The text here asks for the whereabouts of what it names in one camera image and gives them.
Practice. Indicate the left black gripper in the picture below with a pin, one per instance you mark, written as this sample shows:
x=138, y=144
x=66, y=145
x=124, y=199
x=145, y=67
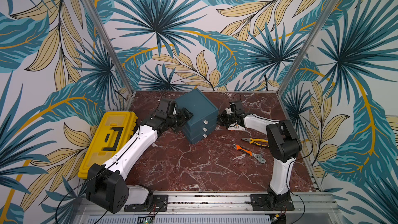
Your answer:
x=184, y=115

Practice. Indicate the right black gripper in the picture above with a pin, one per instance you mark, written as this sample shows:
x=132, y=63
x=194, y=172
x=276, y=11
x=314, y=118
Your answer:
x=226, y=119

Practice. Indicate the teal drawer cabinet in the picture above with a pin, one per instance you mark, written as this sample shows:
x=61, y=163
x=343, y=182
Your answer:
x=204, y=119

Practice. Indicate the orange flower seed bag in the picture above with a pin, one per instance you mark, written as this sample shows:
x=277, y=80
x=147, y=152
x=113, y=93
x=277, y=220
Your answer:
x=236, y=127

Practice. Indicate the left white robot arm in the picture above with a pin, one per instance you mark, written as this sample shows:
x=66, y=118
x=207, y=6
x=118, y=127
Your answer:
x=106, y=186

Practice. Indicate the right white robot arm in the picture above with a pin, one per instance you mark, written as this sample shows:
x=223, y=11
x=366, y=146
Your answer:
x=284, y=146

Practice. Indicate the orange adjustable wrench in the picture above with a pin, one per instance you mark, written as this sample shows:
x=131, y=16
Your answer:
x=258, y=157

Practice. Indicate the yellow plastic toolbox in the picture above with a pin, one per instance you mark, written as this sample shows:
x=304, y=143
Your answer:
x=114, y=131

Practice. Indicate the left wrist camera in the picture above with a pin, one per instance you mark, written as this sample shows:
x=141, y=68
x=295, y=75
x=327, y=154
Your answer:
x=165, y=108

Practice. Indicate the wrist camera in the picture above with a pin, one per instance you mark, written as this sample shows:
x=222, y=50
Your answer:
x=165, y=108
x=236, y=108

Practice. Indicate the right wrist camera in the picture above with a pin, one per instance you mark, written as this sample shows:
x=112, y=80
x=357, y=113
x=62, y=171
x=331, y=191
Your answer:
x=236, y=108

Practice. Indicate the yellow handled pliers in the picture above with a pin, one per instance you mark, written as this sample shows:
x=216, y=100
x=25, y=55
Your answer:
x=257, y=142

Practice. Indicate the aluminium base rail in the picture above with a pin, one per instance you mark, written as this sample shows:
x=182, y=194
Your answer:
x=191, y=207

